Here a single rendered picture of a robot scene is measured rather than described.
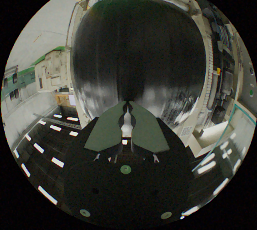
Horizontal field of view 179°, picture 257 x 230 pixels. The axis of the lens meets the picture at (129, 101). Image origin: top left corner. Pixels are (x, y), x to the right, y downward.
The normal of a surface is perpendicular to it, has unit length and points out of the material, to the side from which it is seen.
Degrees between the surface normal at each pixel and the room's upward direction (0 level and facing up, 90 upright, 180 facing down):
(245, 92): 90
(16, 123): 90
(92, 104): 77
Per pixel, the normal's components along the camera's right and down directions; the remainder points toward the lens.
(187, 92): 0.00, 0.54
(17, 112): 1.00, 0.04
